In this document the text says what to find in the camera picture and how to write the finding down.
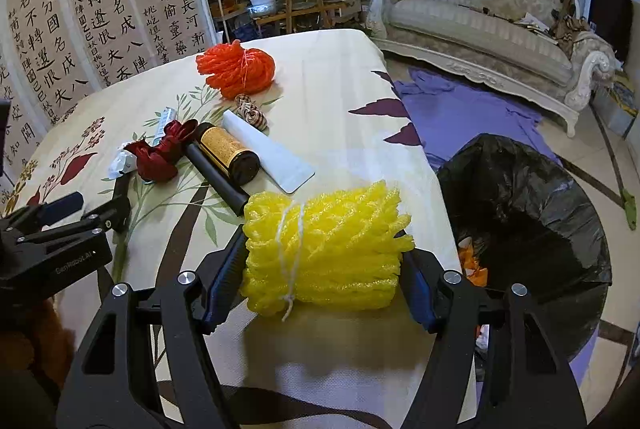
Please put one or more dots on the orange foam net bundle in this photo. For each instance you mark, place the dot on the orange foam net bundle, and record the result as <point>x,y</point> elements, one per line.
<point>230,66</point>

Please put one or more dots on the orange snack wrapper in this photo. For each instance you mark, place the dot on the orange snack wrapper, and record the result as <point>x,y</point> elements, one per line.
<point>470,261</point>

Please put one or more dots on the bin with black bag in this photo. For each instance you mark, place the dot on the bin with black bag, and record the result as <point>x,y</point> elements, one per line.
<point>525,189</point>

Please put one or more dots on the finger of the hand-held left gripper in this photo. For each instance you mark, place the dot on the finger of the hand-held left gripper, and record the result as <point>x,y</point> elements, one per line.
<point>60,205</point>
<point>107,219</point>

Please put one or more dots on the small white tube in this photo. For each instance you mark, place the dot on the small white tube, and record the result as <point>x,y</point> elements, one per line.
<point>165,121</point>

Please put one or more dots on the calligraphy screen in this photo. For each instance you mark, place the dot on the calligraphy screen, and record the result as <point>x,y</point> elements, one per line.
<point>100,9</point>

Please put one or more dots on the ornate white sofa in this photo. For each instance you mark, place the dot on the ornate white sofa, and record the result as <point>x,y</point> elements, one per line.
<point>475,34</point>

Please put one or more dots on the black bottle with gold label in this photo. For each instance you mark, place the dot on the black bottle with gold label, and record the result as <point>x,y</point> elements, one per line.
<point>225,151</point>

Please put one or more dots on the white packet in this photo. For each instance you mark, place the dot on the white packet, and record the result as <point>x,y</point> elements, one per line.
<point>120,164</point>

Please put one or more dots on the patterned cloth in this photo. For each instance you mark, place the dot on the patterned cloth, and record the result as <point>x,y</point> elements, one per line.
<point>570,34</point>

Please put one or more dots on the green slipper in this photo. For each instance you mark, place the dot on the green slipper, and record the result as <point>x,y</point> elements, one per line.
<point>629,209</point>

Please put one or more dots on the storage box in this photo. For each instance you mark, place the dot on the storage box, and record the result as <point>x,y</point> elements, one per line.
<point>617,104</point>

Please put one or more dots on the papers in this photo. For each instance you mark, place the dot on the papers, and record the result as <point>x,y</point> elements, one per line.
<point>532,24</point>

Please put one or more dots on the small striped wrapper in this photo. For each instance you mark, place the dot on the small striped wrapper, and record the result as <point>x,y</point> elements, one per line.
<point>242,100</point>

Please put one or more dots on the black tube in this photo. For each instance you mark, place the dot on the black tube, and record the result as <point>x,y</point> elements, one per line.
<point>220,186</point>

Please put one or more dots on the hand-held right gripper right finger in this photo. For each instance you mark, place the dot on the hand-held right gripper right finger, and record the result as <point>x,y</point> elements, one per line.
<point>417,289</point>

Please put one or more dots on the red wrapper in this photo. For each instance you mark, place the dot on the red wrapper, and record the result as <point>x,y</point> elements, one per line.
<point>160,154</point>

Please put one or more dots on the black screen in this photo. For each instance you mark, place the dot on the black screen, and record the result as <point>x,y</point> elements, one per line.
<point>610,19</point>

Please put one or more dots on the yellow foam net bundle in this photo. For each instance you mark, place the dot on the yellow foam net bundle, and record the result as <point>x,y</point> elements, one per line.
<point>325,249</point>

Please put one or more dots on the purple cloth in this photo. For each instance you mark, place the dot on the purple cloth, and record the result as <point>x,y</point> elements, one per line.
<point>460,119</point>

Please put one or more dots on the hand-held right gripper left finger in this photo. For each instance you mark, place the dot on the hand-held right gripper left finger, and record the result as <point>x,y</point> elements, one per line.
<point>227,279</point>

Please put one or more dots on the floral tablecloth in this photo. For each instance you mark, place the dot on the floral tablecloth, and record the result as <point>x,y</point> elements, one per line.
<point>325,109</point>

